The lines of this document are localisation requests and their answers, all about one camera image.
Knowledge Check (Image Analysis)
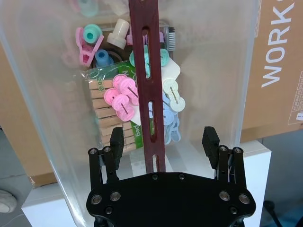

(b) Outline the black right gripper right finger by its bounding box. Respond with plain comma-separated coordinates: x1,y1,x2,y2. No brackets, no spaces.
201,126,248,190

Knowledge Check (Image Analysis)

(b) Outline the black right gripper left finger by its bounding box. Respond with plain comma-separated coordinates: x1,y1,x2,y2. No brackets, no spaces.
88,127,125,190

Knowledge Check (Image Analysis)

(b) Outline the pack of wooden clothes pegs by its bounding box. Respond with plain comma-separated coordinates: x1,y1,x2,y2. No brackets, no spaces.
81,60,145,152

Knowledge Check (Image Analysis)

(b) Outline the pink round plastic peg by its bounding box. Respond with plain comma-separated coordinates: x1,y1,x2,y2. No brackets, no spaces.
104,87,124,107
112,94,139,122
112,74,138,96

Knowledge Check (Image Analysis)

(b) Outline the pale blue plastic peg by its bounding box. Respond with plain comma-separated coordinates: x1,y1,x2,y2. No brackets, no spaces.
164,119,182,145
162,94,180,128

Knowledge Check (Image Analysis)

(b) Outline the white stand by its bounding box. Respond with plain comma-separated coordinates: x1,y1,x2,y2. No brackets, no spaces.
21,139,273,227

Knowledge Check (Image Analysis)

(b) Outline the dark red slotted strip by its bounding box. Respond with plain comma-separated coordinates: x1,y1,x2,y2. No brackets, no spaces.
127,0,167,175

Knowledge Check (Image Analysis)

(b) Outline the cream round plastic peg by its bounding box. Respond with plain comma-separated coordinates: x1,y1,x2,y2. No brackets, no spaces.
162,79,186,113

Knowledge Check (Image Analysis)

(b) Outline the clear plastic storage bin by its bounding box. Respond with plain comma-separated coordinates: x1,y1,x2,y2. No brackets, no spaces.
0,0,264,227

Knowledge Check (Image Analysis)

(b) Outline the white backing card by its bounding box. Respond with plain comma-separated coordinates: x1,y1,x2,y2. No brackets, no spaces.
129,60,182,125

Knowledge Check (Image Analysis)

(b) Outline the blue round plastic cap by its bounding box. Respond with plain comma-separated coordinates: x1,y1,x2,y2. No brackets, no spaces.
95,49,115,68

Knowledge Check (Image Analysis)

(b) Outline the large pink clothes clip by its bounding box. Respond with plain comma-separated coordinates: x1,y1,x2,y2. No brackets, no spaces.
75,26,105,66

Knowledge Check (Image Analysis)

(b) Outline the teal round plastic peg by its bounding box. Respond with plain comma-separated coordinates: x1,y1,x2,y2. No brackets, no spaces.
129,46,170,79

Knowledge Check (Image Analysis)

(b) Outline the printed brown cardboard box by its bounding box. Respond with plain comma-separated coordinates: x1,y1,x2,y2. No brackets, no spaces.
239,0,303,143

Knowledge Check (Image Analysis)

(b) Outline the black chair base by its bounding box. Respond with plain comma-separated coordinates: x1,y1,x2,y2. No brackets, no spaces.
263,200,303,227

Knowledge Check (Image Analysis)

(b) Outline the plain brown cardboard box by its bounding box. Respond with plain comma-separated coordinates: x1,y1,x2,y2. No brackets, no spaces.
0,44,58,188

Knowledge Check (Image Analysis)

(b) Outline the lilac plastic clip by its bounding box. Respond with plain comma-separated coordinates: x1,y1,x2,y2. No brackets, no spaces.
126,26,164,46

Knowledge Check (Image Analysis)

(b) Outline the cream plastic stopper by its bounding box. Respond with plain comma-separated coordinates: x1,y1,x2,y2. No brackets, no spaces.
106,18,130,50

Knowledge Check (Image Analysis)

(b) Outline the white bristle brush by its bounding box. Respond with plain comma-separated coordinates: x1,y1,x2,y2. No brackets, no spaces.
163,23,177,52

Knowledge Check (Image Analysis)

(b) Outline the teal round plastic cap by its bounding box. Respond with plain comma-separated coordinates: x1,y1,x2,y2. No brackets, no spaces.
83,23,103,44

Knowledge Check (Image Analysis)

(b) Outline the white rounded object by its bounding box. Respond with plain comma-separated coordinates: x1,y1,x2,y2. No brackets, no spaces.
0,188,18,214

